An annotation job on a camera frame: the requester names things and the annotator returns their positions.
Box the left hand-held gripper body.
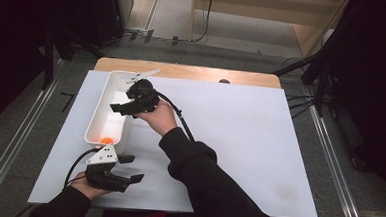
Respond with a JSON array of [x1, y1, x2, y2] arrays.
[[84, 143, 135, 194]]

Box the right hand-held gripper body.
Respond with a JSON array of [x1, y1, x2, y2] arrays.
[[124, 67, 163, 119]]

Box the white long plastic bin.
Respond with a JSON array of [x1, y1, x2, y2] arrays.
[[84, 68, 141, 157]]

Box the person's right hand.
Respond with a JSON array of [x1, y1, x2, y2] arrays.
[[133, 97, 180, 138]]

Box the person's left hand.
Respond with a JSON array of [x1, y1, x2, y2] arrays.
[[69, 170, 114, 203]]

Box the wooden table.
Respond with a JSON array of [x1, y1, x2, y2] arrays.
[[92, 56, 283, 90]]

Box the black cabinet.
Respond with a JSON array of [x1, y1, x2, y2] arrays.
[[83, 0, 129, 50]]

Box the black stand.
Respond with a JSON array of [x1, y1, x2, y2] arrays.
[[41, 22, 107, 94], [270, 42, 337, 119]]

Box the white board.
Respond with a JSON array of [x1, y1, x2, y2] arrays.
[[28, 67, 327, 217]]

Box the black curtain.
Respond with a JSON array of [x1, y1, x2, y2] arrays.
[[0, 0, 59, 139], [320, 0, 386, 208]]

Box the light wooden furniture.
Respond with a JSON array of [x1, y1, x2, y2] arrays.
[[187, 0, 352, 62]]

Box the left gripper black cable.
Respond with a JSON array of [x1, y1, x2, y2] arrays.
[[62, 145, 102, 192]]

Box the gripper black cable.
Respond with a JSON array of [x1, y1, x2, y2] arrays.
[[62, 145, 102, 192], [153, 91, 199, 144]]

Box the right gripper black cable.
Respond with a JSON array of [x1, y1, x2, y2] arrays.
[[153, 91, 199, 144]]

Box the metal floor rail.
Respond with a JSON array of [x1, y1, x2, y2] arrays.
[[302, 104, 374, 217], [0, 55, 65, 216]]

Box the hanging black cable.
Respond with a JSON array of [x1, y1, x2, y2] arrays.
[[188, 0, 216, 44]]

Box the black floor cables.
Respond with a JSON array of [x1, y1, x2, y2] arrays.
[[285, 92, 318, 121]]

